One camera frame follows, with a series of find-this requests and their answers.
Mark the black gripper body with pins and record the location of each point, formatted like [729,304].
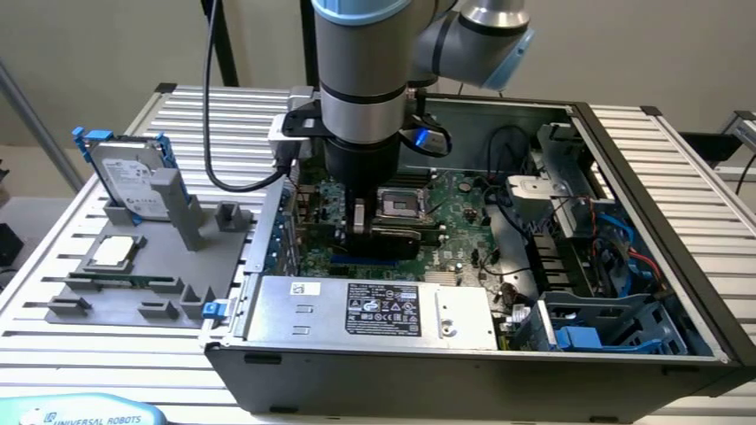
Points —
[362,164]

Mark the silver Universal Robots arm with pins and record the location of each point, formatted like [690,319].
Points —
[361,66]

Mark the CPU socket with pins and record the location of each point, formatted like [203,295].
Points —
[405,203]

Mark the green motherboard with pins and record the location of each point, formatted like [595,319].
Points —
[455,239]

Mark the blue expansion slot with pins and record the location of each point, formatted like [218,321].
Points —
[349,269]

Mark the silver power supply unit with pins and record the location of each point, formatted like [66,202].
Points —
[331,319]

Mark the silver drive cage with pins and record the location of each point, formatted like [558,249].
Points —
[570,177]

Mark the black stand pole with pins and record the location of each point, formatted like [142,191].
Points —
[226,44]

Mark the hard disk in blue carrier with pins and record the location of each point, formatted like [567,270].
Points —
[127,177]

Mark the grey parts rack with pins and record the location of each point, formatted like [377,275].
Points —
[159,265]

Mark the blue case latch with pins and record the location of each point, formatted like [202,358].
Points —
[214,310]

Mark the silver CPU chip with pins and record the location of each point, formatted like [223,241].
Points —
[114,251]

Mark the green RAM stick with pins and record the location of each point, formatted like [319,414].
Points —
[137,281]

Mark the black open PC case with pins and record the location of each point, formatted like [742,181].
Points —
[449,380]

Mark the blue-grey disk bay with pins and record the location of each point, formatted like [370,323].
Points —
[603,323]

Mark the black box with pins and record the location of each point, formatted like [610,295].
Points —
[706,146]

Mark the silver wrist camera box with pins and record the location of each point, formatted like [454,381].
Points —
[298,95]

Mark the silver metal bracket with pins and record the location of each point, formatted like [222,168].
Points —
[529,190]

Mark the grey metal rail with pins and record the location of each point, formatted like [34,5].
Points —
[35,124]

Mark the silver aluminium frame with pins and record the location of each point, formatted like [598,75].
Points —
[742,128]

